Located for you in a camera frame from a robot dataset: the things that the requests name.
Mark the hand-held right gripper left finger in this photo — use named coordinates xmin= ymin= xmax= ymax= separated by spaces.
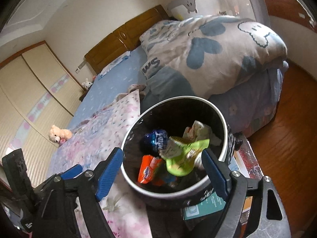
xmin=35 ymin=147 xmax=124 ymax=238

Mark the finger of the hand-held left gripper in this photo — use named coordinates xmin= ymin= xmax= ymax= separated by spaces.
xmin=61 ymin=165 xmax=83 ymax=180

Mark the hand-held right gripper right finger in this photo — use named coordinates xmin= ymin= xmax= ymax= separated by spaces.
xmin=201 ymin=149 xmax=291 ymax=238

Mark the green snack packet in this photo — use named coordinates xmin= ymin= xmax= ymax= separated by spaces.
xmin=162 ymin=136 xmax=211 ymax=177

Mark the orange snack packet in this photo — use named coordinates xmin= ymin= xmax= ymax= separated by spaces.
xmin=137 ymin=154 xmax=164 ymax=184

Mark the blue silver packet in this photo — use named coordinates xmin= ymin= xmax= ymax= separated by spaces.
xmin=140 ymin=129 xmax=170 ymax=158

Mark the black trash bin white rim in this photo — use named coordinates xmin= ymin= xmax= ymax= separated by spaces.
xmin=120 ymin=95 xmax=234 ymax=205

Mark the teal booklet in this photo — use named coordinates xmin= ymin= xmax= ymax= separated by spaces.
xmin=183 ymin=191 xmax=227 ymax=220

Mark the cream teddy bear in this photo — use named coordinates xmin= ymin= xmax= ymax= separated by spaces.
xmin=50 ymin=125 xmax=73 ymax=145

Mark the dark side table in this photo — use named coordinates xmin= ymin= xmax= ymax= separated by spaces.
xmin=146 ymin=134 xmax=263 ymax=238

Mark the dark wooden nightstand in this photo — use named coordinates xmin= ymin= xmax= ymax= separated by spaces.
xmin=79 ymin=88 xmax=90 ymax=102

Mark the cream sliding door wardrobe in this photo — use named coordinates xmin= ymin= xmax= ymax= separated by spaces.
xmin=0 ymin=41 xmax=86 ymax=189

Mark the bed with blue sheet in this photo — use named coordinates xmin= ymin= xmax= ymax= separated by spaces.
xmin=69 ymin=47 xmax=289 ymax=137

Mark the blue and white pillow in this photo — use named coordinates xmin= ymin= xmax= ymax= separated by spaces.
xmin=100 ymin=51 xmax=132 ymax=76

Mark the grey quilt blue print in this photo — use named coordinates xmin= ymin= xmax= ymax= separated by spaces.
xmin=139 ymin=15 xmax=289 ymax=97

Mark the wooden headboard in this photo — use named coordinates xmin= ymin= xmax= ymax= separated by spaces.
xmin=84 ymin=5 xmax=171 ymax=75

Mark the reddish brown dresser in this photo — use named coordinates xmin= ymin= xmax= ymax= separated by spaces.
xmin=258 ymin=0 xmax=317 ymax=34

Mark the grey bed guard rail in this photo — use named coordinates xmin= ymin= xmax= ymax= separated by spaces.
xmin=167 ymin=0 xmax=270 ymax=26

